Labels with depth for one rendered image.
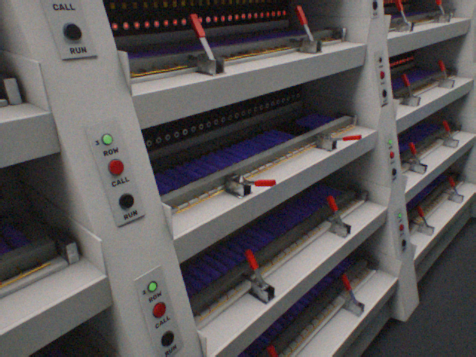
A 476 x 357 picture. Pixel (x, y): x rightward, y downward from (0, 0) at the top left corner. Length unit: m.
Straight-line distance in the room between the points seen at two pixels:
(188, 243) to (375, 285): 0.62
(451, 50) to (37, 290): 1.47
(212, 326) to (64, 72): 0.43
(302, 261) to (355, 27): 0.52
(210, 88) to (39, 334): 0.37
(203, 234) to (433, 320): 0.77
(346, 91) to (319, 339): 0.57
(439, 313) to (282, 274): 0.57
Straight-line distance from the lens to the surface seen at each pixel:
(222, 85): 0.60
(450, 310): 1.24
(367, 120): 0.99
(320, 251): 0.84
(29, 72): 0.48
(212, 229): 0.59
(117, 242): 0.50
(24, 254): 0.53
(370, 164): 1.02
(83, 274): 0.51
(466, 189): 1.66
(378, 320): 1.15
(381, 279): 1.10
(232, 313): 0.69
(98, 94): 0.49
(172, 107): 0.55
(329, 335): 0.93
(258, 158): 0.71
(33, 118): 0.46
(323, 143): 0.83
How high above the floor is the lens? 0.70
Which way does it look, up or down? 14 degrees down
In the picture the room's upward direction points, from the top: 13 degrees counter-clockwise
